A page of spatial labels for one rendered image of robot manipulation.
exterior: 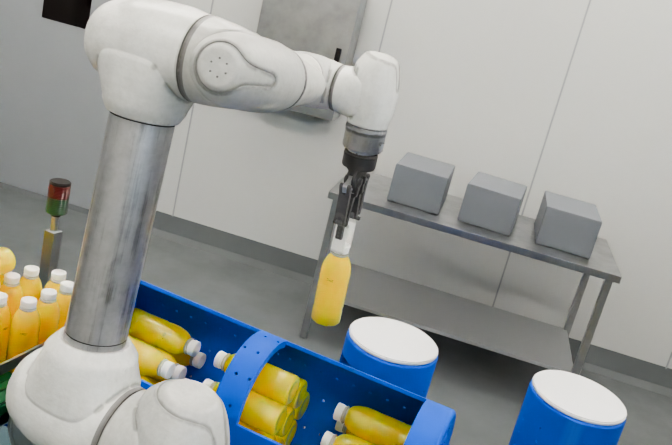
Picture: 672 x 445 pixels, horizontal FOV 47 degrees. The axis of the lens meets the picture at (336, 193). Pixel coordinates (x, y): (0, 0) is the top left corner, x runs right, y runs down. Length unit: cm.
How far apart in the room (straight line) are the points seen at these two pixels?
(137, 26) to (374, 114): 62
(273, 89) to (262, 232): 430
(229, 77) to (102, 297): 42
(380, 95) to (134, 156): 60
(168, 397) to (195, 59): 51
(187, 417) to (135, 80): 50
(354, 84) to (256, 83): 56
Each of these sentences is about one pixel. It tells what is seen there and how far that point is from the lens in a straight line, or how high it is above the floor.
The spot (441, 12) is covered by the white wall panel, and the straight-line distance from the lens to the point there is 493.
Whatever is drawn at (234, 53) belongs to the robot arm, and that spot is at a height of 190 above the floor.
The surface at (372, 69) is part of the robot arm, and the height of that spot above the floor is 187.
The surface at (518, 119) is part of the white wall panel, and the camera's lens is 495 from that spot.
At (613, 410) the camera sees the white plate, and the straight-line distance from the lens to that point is 244.
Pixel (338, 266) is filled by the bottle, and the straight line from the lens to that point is 173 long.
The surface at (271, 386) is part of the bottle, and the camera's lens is 174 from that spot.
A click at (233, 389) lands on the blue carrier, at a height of 117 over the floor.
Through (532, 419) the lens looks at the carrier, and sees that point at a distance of 239.
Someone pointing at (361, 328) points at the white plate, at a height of 104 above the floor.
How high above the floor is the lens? 204
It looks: 16 degrees down
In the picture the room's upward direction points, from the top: 14 degrees clockwise
